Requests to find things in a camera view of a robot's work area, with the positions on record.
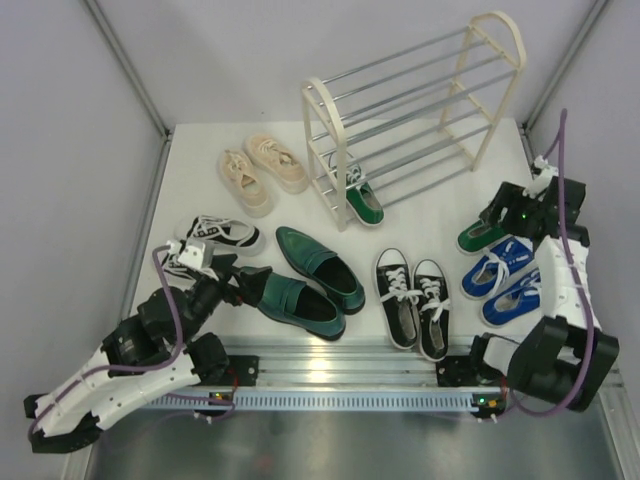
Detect beige sneaker left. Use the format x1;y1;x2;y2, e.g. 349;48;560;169
218;149;274;218

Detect black canvas sneaker right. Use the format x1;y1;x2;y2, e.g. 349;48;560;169
413;259;451;362

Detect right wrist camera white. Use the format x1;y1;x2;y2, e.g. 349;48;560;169
523;155;558;198

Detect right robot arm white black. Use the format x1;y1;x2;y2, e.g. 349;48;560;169
467;176;620;412

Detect green loafer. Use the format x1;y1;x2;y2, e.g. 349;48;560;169
257;273;346;341
275;226;366;315

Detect black white sneaker upper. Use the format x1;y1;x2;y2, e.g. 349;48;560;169
174;215;266;257

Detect black white sneaker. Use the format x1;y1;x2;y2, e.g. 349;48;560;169
174;215;266;257
161;254;193;281

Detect beige sneaker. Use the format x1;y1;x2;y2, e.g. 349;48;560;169
243;133;309;194
218;149;274;218

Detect beige sneaker right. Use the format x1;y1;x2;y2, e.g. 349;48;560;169
243;133;309;194

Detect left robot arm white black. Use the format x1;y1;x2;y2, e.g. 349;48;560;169
23;255;273;454

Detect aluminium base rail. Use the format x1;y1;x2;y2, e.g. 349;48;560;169
214;334;624;389

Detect blue canvas sneaker upper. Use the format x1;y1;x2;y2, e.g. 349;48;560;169
461;236;534;299

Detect green canvas sneaker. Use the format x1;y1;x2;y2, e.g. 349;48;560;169
456;219;508;255
346;163;384;227

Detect blue canvas sneaker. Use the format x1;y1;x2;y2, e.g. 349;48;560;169
481;268;542;327
461;236;534;299

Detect cream shoe rack metal bars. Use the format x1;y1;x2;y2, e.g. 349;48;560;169
300;10;527;231

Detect black white sneaker lower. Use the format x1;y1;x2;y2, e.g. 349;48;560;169
161;254;193;281

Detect black canvas sneaker left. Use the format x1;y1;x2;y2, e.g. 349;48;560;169
374;248;420;350

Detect perforated cable duct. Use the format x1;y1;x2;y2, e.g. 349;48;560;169
139;389;506;412

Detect black canvas sneaker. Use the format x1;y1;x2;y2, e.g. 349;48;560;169
413;259;451;362
374;248;420;350

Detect blue canvas sneaker lower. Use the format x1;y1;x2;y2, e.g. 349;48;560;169
481;268;542;327

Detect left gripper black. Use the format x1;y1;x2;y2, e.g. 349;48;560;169
176;254;271;348

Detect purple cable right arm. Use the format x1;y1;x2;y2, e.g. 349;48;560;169
507;108;604;417

